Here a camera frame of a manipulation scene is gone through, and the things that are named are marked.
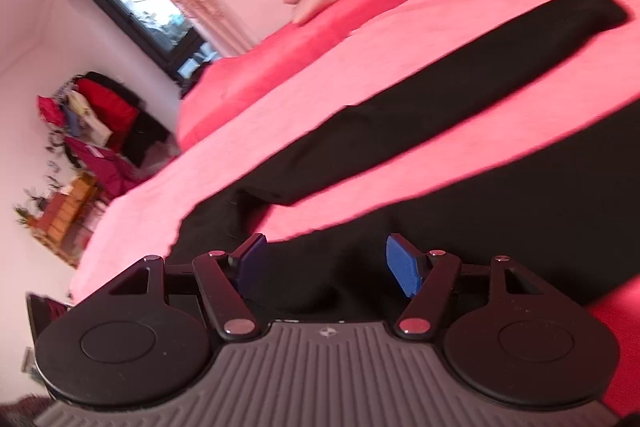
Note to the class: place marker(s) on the black pants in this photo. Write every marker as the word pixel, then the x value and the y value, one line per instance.
pixel 568 210

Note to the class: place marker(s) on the red bed sheet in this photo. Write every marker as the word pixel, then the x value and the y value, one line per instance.
pixel 231 84

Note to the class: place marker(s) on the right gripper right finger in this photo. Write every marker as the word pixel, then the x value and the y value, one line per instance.
pixel 504 331

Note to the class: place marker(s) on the dark framed window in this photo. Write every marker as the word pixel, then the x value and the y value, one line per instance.
pixel 164 34

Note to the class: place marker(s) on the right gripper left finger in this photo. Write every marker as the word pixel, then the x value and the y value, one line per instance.
pixel 145 335

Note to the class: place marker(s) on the wooden shelf unit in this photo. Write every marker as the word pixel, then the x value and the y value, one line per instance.
pixel 62 222

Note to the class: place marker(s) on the hanging clothes rack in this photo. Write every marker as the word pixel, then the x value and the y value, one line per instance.
pixel 102 127

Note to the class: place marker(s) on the pink blanket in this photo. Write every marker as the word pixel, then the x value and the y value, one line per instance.
pixel 406 130

